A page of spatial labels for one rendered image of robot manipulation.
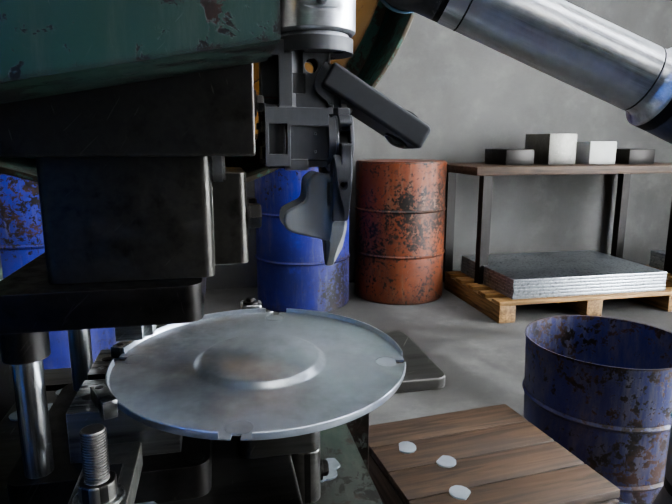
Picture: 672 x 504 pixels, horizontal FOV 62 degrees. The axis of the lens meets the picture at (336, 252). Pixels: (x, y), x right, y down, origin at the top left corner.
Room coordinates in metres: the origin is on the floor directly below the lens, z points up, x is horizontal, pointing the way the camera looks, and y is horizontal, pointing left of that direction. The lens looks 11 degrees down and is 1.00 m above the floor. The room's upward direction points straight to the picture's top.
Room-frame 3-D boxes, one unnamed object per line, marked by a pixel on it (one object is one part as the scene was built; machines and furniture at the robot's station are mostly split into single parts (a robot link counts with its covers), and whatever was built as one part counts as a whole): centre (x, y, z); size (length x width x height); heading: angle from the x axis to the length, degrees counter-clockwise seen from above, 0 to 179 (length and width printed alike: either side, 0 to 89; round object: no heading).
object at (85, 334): (0.58, 0.28, 0.81); 0.02 x 0.02 x 0.14
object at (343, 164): (0.53, 0.00, 0.97); 0.05 x 0.02 x 0.09; 12
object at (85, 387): (0.51, 0.19, 0.76); 0.15 x 0.09 x 0.05; 12
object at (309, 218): (0.53, 0.02, 0.93); 0.06 x 0.03 x 0.09; 102
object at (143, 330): (0.51, 0.19, 0.84); 0.05 x 0.03 x 0.04; 12
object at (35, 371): (0.42, 0.24, 0.81); 0.02 x 0.02 x 0.14
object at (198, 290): (0.51, 0.20, 0.86); 0.20 x 0.16 x 0.05; 12
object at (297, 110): (0.55, 0.03, 1.03); 0.09 x 0.08 x 0.12; 102
